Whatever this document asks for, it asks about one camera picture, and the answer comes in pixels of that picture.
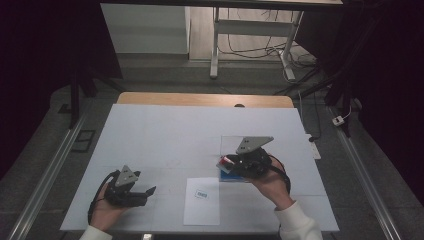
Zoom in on dark curtain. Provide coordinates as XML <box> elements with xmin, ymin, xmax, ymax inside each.
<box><xmin>0</xmin><ymin>0</ymin><xmax>125</xmax><ymax>179</ymax></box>
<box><xmin>295</xmin><ymin>0</ymin><xmax>424</xmax><ymax>209</ymax></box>

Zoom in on person's right hand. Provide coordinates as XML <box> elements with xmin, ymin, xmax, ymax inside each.
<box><xmin>247</xmin><ymin>157</ymin><xmax>295</xmax><ymax>211</ymax></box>

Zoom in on white metal desk frame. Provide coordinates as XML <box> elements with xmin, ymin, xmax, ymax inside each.
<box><xmin>209</xmin><ymin>6</ymin><xmax>305</xmax><ymax>81</ymax></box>

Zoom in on white cabinet panel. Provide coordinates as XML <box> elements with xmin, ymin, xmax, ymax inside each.
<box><xmin>100</xmin><ymin>3</ymin><xmax>191</xmax><ymax>55</ymax></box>

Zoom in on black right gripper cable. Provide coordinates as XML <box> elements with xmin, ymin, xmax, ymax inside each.
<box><xmin>265</xmin><ymin>154</ymin><xmax>292</xmax><ymax>195</ymax></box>

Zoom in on large white table cover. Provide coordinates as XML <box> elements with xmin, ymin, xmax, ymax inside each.
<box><xmin>59</xmin><ymin>103</ymin><xmax>340</xmax><ymax>233</ymax></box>

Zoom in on black floor frame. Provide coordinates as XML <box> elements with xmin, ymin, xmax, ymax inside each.
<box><xmin>70</xmin><ymin>129</ymin><xmax>97</xmax><ymax>154</ymax></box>

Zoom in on white paper sheet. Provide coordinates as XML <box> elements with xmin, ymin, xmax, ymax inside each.
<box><xmin>182</xmin><ymin>176</ymin><xmax>221</xmax><ymax>227</ymax></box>

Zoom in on metal floor rail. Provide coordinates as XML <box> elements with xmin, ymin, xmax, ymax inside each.
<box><xmin>328</xmin><ymin>106</ymin><xmax>403</xmax><ymax>240</ymax></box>
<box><xmin>6</xmin><ymin>99</ymin><xmax>93</xmax><ymax>240</ymax></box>

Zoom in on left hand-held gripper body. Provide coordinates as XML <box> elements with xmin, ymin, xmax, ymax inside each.
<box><xmin>104</xmin><ymin>164</ymin><xmax>148</xmax><ymax>209</ymax></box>

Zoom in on black floor cables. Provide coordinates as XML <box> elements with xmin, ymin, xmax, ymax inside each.
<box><xmin>218</xmin><ymin>8</ymin><xmax>318</xmax><ymax>69</ymax></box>

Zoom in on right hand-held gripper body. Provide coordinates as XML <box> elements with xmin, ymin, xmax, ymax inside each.
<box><xmin>229</xmin><ymin>135</ymin><xmax>275</xmax><ymax>180</ymax></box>

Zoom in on black stand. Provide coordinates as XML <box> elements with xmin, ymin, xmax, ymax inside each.
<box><xmin>273</xmin><ymin>63</ymin><xmax>355</xmax><ymax>138</ymax></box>
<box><xmin>67</xmin><ymin>64</ymin><xmax>128</xmax><ymax>130</ymax></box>

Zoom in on person's left hand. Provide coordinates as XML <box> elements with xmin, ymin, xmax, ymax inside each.
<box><xmin>89</xmin><ymin>184</ymin><xmax>130</xmax><ymax>232</ymax></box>

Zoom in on wooden table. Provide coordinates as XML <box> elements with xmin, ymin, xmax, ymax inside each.
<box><xmin>116</xmin><ymin>91</ymin><xmax>295</xmax><ymax>109</ymax></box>

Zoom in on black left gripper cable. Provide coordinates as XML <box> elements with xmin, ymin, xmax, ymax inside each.
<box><xmin>87</xmin><ymin>169</ymin><xmax>120</xmax><ymax>226</ymax></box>

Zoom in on white power strip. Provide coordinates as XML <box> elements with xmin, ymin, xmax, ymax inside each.
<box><xmin>306</xmin><ymin>133</ymin><xmax>322</xmax><ymax>161</ymax></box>

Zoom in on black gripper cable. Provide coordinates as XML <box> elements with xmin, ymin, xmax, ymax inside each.
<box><xmin>265</xmin><ymin>154</ymin><xmax>292</xmax><ymax>195</ymax></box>
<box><xmin>87</xmin><ymin>169</ymin><xmax>120</xmax><ymax>226</ymax></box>

